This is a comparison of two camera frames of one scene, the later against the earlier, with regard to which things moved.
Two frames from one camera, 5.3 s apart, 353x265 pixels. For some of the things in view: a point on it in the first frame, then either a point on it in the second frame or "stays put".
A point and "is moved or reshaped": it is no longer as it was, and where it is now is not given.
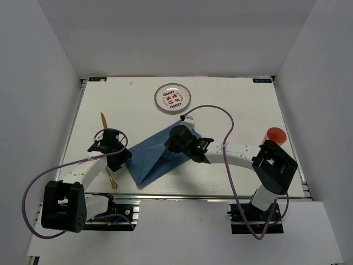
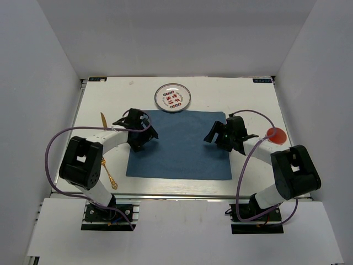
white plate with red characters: [172, 99] stays put
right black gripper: [171, 147] -> [220, 128]
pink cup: [275, 134] stays put
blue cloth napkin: [151, 158] is moved or reshaped
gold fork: [114, 185] stays put
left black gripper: [124, 154] -> [148, 134]
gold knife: [103, 121] stays put
